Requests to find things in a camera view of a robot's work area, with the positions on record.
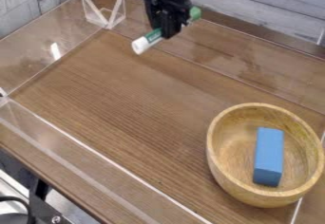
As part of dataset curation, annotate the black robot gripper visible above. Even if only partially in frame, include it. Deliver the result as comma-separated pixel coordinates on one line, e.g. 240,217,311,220
144,0,191,39

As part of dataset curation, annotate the green white marker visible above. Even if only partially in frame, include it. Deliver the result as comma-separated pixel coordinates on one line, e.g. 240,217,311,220
132,7,203,55

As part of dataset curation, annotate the brown wooden bowl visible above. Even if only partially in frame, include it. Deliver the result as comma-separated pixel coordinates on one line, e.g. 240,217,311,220
207,103,325,208

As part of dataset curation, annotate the blue rectangular block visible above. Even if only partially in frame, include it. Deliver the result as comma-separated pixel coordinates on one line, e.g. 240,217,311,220
253,127,286,187

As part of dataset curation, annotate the clear acrylic corner bracket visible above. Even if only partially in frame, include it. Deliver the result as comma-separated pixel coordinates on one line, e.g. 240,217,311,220
82,0,126,30

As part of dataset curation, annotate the clear acrylic wall panel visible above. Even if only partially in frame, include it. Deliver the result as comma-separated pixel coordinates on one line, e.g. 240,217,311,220
0,88,213,224

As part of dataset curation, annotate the black metal table bracket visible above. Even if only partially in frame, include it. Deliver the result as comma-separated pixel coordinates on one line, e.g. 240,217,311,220
30,178,64,224

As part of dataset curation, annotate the black cable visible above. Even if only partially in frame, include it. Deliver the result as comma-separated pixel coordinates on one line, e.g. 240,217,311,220
0,196,37,224

